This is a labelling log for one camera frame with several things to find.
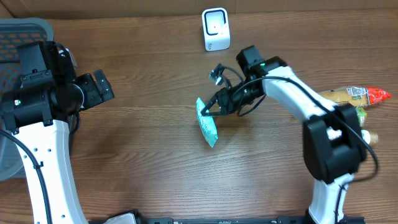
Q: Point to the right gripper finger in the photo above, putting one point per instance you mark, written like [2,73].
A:
[206,112]
[211,102]

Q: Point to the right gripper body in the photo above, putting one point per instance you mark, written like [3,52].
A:
[242,94]

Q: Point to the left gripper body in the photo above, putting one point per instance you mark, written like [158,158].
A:
[92,93]

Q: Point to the teal wet wipes packet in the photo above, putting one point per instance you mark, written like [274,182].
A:
[207,124]

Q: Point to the orange spaghetti packet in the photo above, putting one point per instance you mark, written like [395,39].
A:
[358,96]

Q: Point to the green snack packet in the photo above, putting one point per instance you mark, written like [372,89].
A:
[362,115]

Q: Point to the white cream tube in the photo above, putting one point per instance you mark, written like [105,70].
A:
[370,137]

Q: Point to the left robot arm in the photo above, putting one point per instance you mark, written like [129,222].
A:
[36,120]

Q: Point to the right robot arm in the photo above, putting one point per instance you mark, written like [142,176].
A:
[333,146]

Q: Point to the white barcode scanner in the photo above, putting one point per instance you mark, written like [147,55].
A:
[216,29]

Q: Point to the grey plastic basket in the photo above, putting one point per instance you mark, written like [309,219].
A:
[15,32]

